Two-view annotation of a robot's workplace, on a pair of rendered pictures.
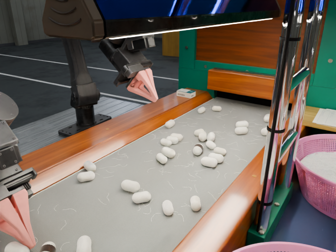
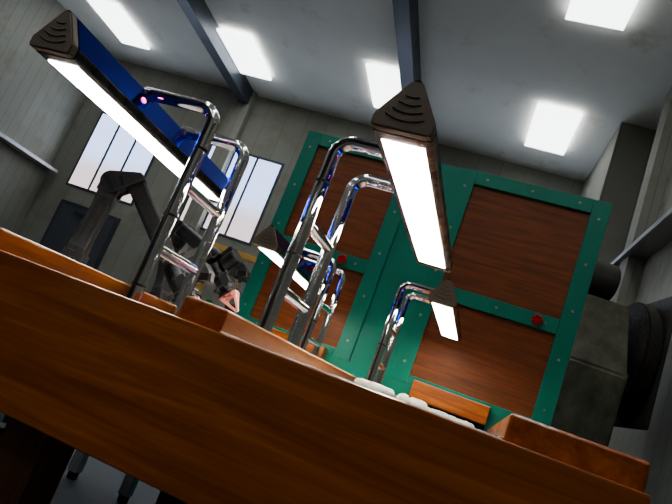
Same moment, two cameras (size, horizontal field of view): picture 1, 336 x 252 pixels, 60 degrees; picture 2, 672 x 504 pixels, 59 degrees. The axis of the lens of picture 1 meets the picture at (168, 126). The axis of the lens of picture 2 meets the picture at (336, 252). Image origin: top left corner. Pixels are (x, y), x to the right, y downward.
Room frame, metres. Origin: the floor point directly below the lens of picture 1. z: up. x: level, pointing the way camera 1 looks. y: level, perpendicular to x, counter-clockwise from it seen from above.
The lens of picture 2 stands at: (-1.44, 0.41, 0.73)
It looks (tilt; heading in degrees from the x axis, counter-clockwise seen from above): 12 degrees up; 343
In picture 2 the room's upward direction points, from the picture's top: 21 degrees clockwise
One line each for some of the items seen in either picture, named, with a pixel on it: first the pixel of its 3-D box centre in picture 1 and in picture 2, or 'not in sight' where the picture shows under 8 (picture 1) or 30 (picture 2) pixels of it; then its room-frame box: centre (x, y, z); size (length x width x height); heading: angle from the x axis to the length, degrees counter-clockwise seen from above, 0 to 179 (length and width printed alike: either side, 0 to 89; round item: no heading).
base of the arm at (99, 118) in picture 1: (85, 115); not in sight; (0.96, 0.29, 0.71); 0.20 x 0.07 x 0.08; 149
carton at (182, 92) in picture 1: (186, 93); not in sight; (1.01, -0.07, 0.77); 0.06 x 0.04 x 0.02; 55
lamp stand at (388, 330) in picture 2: not in sight; (408, 356); (0.28, -0.47, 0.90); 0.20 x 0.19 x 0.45; 145
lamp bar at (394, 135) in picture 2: not in sight; (428, 200); (-0.56, 0.02, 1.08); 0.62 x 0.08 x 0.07; 145
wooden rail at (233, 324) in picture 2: not in sight; (351, 401); (-0.05, -0.19, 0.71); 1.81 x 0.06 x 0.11; 145
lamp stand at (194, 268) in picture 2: not in sight; (154, 219); (-0.29, 0.42, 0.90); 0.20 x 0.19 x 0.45; 145
